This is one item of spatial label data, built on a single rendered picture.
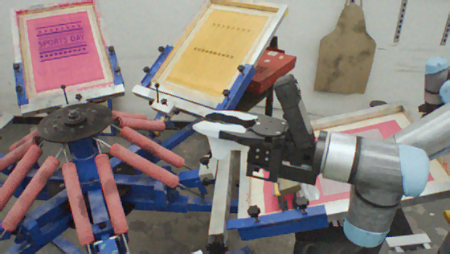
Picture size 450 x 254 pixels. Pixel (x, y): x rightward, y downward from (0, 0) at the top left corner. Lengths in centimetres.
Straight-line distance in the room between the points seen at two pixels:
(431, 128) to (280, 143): 27
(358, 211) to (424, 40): 311
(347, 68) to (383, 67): 38
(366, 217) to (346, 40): 280
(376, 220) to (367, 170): 10
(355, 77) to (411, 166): 293
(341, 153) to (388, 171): 7
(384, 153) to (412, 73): 319
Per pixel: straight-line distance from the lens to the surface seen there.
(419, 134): 64
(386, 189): 53
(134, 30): 336
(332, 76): 335
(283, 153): 54
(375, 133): 152
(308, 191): 128
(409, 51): 358
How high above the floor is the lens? 196
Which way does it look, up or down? 32 degrees down
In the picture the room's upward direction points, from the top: straight up
